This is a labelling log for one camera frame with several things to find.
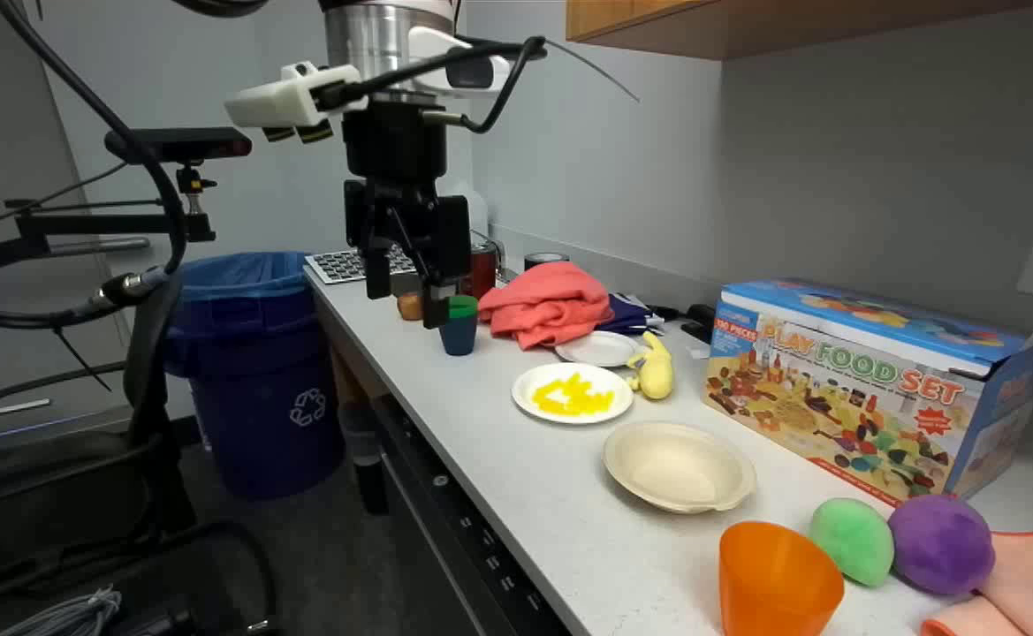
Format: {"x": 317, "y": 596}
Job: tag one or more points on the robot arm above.
{"x": 383, "y": 40}

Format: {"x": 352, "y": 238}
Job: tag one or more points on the red can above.
{"x": 483, "y": 269}

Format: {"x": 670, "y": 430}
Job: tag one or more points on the green cup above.
{"x": 465, "y": 306}

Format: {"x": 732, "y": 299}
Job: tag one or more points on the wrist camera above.
{"x": 282, "y": 102}

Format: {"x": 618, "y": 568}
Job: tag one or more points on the coral pink cloth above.
{"x": 544, "y": 305}

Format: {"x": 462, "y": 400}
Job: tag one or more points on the purple plush toy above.
{"x": 940, "y": 543}

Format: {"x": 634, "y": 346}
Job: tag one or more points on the heap of yellow toy pieces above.
{"x": 572, "y": 396}

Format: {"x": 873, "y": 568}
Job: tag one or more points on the wooden wall cabinet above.
{"x": 746, "y": 22}

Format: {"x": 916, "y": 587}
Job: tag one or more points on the navy blue cloth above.
{"x": 629, "y": 314}

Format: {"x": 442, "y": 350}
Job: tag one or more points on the toy food set box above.
{"x": 843, "y": 397}

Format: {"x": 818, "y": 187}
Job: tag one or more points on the green plush toy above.
{"x": 852, "y": 541}

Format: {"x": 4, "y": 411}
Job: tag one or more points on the dark blue cup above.
{"x": 458, "y": 337}

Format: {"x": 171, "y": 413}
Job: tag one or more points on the small white plate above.
{"x": 597, "y": 349}

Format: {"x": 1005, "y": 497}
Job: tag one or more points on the black gadget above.
{"x": 697, "y": 320}

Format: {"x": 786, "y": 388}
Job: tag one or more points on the yellow plush toy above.
{"x": 656, "y": 371}

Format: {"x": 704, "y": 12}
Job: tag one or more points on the blue recycling bin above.
{"x": 255, "y": 371}

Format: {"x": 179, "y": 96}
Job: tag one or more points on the grey calculator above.
{"x": 339, "y": 265}

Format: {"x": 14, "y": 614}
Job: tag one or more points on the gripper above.
{"x": 392, "y": 141}

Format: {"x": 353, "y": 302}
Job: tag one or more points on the beige plate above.
{"x": 679, "y": 468}

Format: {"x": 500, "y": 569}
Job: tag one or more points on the camera on mount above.
{"x": 176, "y": 144}

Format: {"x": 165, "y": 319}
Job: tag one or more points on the black tape roll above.
{"x": 545, "y": 260}

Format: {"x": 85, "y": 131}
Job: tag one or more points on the orange plastic cup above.
{"x": 777, "y": 583}

